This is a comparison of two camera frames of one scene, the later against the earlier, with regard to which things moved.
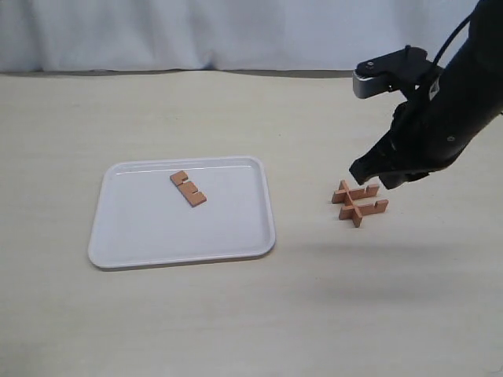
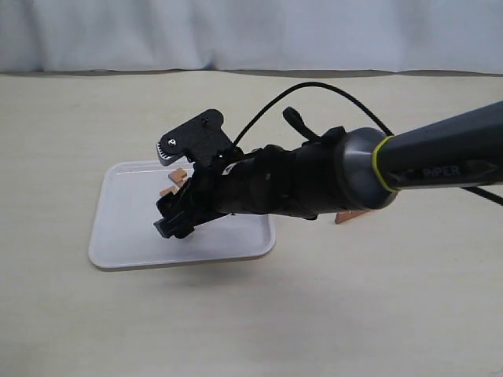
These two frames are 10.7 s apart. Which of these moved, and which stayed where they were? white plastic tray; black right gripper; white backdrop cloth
Moved: black right gripper
Stayed: white backdrop cloth; white plastic tray
